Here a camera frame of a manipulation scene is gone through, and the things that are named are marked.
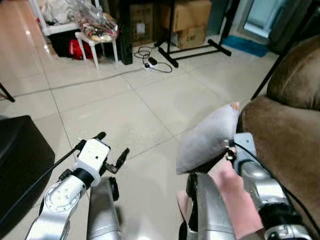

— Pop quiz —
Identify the light grey pillow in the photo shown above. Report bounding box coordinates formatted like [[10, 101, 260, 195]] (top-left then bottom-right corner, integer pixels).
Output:
[[175, 101, 242, 175]]

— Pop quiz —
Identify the brown fabric sofa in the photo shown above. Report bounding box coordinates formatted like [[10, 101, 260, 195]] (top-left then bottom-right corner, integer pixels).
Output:
[[241, 35, 320, 237]]

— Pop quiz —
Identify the blue floor mat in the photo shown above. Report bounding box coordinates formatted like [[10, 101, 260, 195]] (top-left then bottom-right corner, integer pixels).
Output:
[[219, 34, 270, 58]]

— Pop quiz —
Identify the black metal floor stand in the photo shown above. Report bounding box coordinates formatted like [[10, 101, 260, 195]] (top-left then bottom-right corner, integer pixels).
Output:
[[154, 0, 233, 69]]

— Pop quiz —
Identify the silver left robot leg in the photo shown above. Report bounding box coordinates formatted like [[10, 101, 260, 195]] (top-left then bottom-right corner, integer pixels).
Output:
[[86, 176, 122, 240]]

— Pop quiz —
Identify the silver robot leg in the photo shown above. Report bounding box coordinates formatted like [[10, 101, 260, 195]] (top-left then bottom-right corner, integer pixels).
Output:
[[180, 172, 237, 240], [86, 176, 122, 240]]

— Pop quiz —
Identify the silver right robot leg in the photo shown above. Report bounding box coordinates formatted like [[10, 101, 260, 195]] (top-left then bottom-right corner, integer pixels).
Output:
[[180, 172, 237, 240]]

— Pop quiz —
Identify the black leather seat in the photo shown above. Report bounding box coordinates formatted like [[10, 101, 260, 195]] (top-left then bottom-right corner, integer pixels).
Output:
[[0, 115, 56, 237]]

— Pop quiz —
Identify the thin black slanted pole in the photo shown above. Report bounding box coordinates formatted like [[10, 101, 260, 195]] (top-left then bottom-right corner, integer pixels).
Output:
[[250, 14, 320, 101]]

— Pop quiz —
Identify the red bag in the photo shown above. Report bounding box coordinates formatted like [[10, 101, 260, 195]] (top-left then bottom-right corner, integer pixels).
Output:
[[68, 38, 102, 61]]

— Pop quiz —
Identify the small white stool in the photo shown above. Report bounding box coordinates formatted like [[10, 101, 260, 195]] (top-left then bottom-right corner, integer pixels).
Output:
[[75, 31, 120, 69]]

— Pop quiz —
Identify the black tripod leg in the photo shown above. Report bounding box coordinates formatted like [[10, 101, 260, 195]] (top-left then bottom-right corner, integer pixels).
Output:
[[0, 81, 16, 104]]

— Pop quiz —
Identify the clear plastic snack bag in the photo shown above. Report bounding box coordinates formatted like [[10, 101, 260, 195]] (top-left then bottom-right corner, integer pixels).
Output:
[[67, 0, 120, 44]]

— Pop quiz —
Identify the white shelf rack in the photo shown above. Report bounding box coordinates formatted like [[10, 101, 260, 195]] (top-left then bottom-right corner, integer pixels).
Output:
[[29, 0, 82, 37]]

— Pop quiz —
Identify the tall dark cardboard box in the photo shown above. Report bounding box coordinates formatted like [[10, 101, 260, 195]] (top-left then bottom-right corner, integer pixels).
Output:
[[128, 3, 155, 47]]

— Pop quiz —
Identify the small printed cardboard box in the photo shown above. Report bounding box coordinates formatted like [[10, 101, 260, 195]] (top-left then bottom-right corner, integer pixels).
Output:
[[175, 25, 208, 50]]

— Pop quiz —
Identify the grey framed mirror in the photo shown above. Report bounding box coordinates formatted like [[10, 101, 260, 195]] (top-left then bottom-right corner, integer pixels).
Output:
[[236, 0, 282, 47]]

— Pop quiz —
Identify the large brown cardboard box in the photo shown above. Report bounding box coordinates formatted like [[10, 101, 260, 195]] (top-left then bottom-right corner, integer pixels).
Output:
[[160, 0, 213, 32]]

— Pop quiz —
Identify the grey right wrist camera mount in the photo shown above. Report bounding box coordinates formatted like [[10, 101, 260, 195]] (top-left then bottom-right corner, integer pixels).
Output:
[[232, 132, 259, 164]]

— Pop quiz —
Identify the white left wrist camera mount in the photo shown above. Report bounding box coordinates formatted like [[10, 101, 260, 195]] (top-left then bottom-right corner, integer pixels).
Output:
[[74, 138, 111, 176]]

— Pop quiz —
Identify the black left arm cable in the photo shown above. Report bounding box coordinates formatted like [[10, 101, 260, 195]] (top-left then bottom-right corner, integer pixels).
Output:
[[0, 139, 87, 223]]

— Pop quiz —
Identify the power strip with black cable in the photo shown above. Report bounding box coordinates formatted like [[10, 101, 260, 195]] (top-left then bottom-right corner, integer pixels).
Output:
[[133, 45, 174, 74]]

